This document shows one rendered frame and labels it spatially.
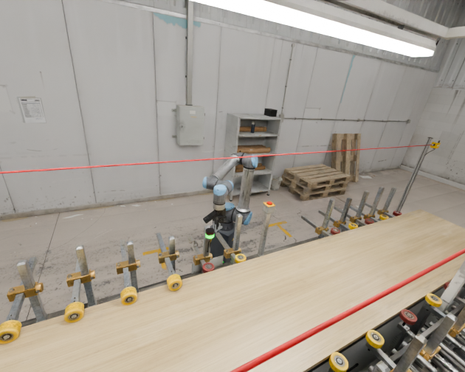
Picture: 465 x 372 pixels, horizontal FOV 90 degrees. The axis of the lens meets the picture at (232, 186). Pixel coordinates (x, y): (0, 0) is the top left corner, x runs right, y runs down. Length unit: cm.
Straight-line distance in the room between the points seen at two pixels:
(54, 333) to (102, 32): 331
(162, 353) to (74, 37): 352
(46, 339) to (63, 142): 292
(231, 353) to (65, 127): 345
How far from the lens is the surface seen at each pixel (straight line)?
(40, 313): 184
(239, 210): 235
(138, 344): 139
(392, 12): 161
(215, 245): 266
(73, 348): 146
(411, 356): 148
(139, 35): 391
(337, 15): 129
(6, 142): 415
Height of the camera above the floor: 206
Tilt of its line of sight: 24 degrees down
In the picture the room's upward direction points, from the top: 6 degrees clockwise
